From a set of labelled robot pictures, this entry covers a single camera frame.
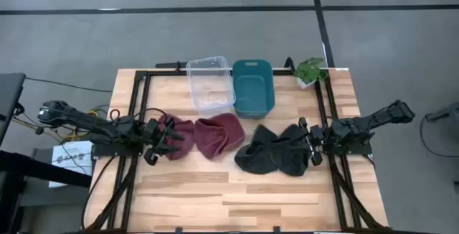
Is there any thin black floor cable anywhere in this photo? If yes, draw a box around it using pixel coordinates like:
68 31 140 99
24 77 114 93

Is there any black desk panel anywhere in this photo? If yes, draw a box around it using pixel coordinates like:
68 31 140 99
0 72 27 145

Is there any black looped cable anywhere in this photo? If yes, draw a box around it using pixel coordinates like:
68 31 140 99
419 113 459 159

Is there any black knit hat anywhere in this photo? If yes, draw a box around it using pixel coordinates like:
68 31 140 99
234 124 284 175
268 123 311 177

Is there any white printed paper sheet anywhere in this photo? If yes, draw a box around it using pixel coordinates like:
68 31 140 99
48 140 95 189

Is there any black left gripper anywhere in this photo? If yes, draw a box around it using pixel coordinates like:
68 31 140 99
143 116 185 167

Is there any small potted green plant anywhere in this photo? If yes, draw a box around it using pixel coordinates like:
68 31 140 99
293 57 329 90

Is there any maroon knit hat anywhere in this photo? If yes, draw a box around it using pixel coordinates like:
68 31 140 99
193 112 247 161
157 113 197 162

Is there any clear plastic bin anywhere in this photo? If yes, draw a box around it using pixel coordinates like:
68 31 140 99
185 55 237 117

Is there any grey metal stand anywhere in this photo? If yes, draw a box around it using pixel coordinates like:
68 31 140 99
425 100 459 123

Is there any teal plastic bin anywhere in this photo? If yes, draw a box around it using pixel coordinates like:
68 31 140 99
232 59 276 119

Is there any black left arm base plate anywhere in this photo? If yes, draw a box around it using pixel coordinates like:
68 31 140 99
92 143 143 161

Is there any black aluminium table frame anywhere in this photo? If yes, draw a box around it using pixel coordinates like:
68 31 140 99
84 57 392 234

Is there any yellow cable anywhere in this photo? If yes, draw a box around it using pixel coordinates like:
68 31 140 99
12 110 100 144

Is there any black beam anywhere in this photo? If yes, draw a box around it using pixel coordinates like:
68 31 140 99
0 150 93 234

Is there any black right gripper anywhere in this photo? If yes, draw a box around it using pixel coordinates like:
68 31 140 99
284 117 323 167

